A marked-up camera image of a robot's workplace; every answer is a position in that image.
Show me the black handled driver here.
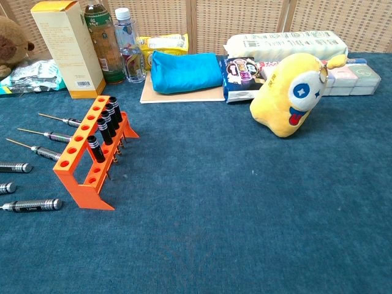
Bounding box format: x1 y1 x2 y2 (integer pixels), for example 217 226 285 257
108 96 124 124
100 110 117 138
86 135 106 163
96 118 114 146
105 103 121 130

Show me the screwdriver with gold shaft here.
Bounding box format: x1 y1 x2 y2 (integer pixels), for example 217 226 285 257
6 138 62 162
38 112 83 129
17 127 74 144

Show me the silver foil packet bag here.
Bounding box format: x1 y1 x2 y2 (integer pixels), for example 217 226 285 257
9 59 64 92

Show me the pastel tissue packet multipack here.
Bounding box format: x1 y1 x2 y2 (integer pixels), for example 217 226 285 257
319 64 382 97

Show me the dark purple pad pack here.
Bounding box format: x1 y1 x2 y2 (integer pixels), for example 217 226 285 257
218 56 266 104

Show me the green tea bottle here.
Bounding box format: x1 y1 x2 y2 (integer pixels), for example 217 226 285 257
83 0 126 85

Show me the white tissue roll pack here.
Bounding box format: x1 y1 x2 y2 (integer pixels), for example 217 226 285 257
223 30 349 64

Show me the tall yellow carton box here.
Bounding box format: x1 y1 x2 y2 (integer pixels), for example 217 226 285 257
30 0 107 100

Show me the woven folding screen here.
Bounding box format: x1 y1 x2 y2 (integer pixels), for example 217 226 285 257
0 0 392 61

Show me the blue table cloth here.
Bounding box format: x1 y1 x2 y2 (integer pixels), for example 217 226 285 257
0 51 392 294

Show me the plastic food wrap box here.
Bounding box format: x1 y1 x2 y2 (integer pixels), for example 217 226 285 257
256 57 369 79

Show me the beige flat board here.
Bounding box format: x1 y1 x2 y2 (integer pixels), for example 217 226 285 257
139 72 226 105

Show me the yellow plush toy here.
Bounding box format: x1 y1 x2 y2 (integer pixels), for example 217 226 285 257
249 52 349 139

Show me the yellow snack bag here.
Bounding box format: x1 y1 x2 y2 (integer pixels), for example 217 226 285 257
136 33 189 73

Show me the clear water bottle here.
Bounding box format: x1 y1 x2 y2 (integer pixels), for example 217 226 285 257
114 7 146 84

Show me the blue cloth pouch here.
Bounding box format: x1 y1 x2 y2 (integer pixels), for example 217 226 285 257
150 50 224 94

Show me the orange screwdriver rack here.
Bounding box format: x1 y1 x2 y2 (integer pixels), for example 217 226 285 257
53 95 140 212

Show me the brown capybara plush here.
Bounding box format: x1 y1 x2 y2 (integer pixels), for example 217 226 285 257
0 15 36 79

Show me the teal wet wipes pack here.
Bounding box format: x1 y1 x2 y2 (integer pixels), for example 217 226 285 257
0 75 67 98

